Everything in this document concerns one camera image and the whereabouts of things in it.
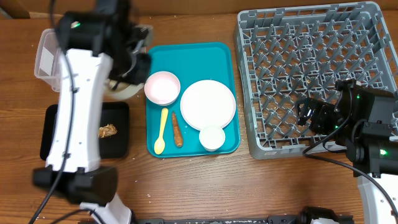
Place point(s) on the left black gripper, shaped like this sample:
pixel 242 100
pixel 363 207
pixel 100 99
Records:
pixel 140 75

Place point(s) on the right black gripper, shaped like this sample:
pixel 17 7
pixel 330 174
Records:
pixel 320 114

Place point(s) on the pale green bowl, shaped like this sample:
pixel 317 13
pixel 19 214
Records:
pixel 123 91

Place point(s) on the pink bowl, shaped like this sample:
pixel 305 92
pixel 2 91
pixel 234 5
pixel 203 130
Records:
pixel 162 88

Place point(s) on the brown food scrap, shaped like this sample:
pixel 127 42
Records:
pixel 107 131

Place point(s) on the white paper cup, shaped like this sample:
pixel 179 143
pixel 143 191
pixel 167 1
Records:
pixel 212 138

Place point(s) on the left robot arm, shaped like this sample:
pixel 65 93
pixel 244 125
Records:
pixel 96 46

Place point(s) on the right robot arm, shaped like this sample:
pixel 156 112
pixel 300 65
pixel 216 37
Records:
pixel 358 135

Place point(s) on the black waste tray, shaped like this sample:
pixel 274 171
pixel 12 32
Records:
pixel 113 147

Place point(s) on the grey dishwasher rack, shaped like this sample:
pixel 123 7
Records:
pixel 291 53

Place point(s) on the teal serving tray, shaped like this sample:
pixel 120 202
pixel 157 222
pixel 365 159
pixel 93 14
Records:
pixel 190 63

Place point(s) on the white round plate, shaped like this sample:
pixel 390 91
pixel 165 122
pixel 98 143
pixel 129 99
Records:
pixel 207 103

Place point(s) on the yellow plastic spoon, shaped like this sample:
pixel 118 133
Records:
pixel 159 145

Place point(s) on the clear plastic bin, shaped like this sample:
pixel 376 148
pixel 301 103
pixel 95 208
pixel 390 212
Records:
pixel 47 65

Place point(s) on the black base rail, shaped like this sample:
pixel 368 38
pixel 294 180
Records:
pixel 308 215

